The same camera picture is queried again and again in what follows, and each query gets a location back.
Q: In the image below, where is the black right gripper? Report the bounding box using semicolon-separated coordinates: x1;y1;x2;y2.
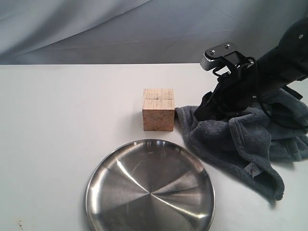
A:
194;56;259;120

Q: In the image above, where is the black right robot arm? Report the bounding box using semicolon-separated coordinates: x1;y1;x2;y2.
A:
194;18;308;121

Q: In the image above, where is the grey backdrop cloth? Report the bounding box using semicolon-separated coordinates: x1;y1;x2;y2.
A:
0;0;308;64

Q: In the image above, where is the black camera cable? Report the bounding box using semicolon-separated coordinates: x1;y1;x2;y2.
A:
245;56;308;129

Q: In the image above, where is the wooden cube block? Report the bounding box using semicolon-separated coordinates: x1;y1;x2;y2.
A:
142;89;175;131

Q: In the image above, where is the grey fleece towel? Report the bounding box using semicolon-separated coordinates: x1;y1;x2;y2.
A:
176;90;308;201

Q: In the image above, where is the round stainless steel plate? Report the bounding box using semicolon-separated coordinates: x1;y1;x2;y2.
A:
85;139;215;231

